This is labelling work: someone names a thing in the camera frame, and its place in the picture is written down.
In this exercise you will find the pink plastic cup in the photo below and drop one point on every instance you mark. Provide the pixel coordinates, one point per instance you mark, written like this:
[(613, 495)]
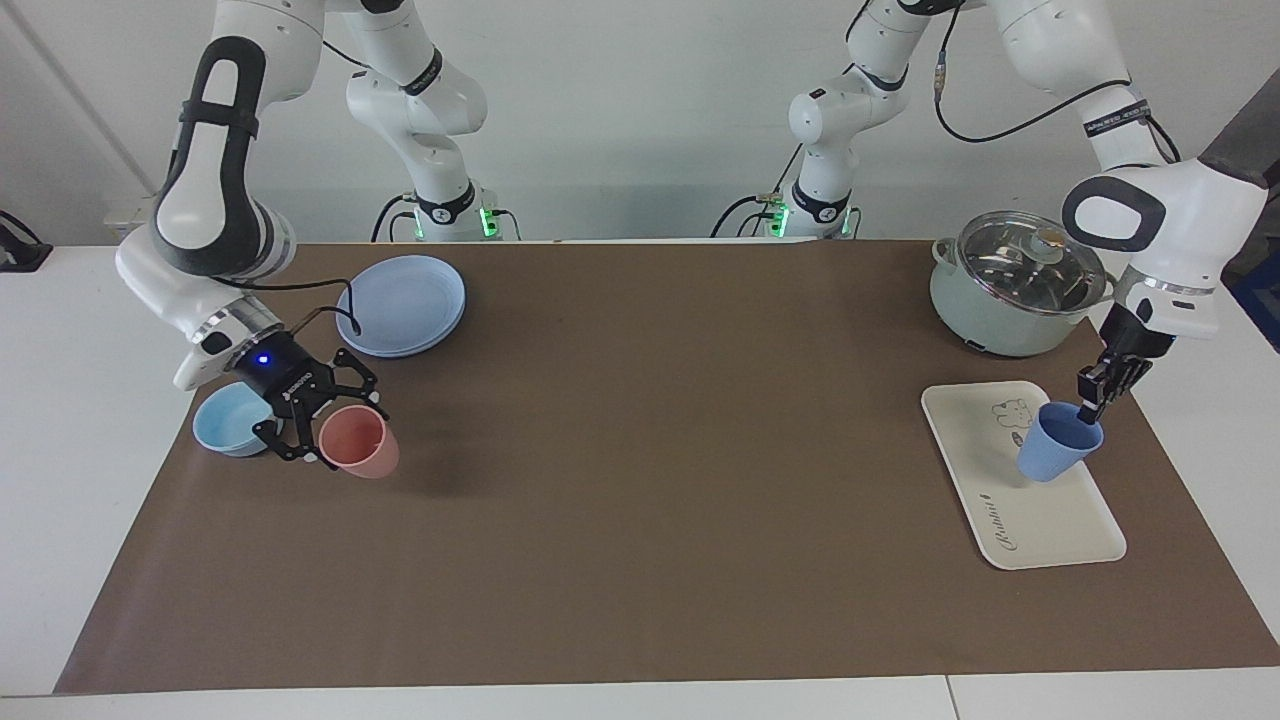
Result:
[(360, 445)]

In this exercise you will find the light blue bowl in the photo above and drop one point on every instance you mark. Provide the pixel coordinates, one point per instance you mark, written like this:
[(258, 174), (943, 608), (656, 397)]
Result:
[(225, 425)]

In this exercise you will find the cream rabbit print tray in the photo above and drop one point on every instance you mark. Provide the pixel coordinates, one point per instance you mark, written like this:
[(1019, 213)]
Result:
[(1040, 520)]

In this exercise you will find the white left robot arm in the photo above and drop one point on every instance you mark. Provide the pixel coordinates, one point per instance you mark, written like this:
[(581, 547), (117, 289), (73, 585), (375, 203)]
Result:
[(1190, 220)]

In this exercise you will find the dark grey panel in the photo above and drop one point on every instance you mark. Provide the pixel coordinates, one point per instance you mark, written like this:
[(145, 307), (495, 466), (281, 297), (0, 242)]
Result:
[(1250, 140)]

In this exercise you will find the glass pot lid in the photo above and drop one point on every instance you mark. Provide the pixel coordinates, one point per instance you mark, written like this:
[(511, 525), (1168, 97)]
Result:
[(1020, 265)]

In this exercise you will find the small black object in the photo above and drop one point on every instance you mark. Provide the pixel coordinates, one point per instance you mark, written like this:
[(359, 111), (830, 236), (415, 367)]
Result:
[(20, 250)]

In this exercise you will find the pale green cooking pot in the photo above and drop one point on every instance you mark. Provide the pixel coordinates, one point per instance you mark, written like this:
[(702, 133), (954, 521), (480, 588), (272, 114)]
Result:
[(985, 320)]

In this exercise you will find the blue box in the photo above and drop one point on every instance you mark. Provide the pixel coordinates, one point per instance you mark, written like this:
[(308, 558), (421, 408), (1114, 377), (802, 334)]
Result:
[(1262, 310)]

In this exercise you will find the brown table mat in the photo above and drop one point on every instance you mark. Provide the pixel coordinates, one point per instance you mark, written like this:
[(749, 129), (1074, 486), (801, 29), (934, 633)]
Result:
[(650, 480)]

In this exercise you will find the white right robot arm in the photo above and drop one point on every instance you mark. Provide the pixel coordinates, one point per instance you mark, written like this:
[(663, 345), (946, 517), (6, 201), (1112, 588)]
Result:
[(215, 215)]

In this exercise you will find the blue plastic cup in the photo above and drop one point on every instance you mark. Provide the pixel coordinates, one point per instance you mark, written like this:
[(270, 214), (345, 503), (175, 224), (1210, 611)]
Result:
[(1055, 450)]

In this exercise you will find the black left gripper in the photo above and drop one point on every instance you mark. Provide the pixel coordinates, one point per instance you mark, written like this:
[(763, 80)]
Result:
[(1128, 345)]

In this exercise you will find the pale blue plate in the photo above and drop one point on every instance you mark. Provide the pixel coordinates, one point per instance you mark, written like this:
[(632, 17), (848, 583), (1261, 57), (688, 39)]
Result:
[(405, 300)]

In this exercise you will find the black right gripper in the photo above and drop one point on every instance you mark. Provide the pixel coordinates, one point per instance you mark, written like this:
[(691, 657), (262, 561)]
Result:
[(285, 375)]

